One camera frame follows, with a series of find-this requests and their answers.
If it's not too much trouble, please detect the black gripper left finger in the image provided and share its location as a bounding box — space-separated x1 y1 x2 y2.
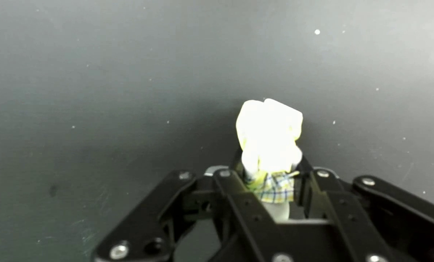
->
90 166 277 262

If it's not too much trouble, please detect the white plush toy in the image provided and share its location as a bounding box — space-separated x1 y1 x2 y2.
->
233 97 306 223

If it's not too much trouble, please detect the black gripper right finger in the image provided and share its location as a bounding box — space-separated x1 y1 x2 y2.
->
291 156 434 262

